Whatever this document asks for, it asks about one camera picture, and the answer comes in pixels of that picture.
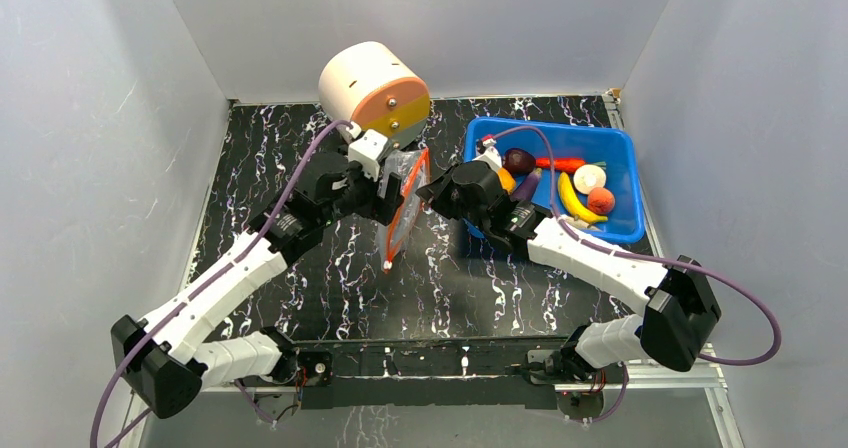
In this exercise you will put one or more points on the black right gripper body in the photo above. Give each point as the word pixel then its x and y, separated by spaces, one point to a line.
pixel 438 193

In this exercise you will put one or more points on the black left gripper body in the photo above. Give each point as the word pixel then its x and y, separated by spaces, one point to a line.
pixel 361 196

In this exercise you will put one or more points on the clear orange-zip bag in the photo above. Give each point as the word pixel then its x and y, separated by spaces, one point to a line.
pixel 413 167

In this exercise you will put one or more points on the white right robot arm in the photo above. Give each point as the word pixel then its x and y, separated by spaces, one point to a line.
pixel 673 309

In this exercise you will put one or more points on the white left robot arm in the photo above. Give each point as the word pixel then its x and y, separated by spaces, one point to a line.
pixel 166 356

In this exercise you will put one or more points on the orange toy lemon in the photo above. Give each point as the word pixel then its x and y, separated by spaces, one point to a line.
pixel 507 181

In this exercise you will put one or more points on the purple toy eggplant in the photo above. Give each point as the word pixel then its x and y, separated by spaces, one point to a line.
pixel 525 191

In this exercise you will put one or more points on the dark red toy fruit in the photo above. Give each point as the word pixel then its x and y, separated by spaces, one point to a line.
pixel 518 162

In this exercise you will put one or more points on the yellow toy banana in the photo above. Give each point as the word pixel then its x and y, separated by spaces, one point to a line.
pixel 572 203

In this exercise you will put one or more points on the cylindrical wooden drawer box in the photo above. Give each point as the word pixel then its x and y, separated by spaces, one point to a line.
pixel 367 84

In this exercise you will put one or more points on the blue plastic bin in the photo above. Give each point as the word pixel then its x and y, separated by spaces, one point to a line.
pixel 625 224

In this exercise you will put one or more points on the white toy onion half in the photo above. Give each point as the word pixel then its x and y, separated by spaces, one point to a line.
pixel 588 177

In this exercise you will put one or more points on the orange-red toy peach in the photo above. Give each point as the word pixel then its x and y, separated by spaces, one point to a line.
pixel 601 201

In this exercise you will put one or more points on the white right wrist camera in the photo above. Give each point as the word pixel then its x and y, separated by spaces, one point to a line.
pixel 486 151

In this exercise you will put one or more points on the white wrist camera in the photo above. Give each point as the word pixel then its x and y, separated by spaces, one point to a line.
pixel 486 151
pixel 368 148

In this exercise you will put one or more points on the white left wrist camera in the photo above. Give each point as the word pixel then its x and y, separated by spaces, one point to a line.
pixel 368 148

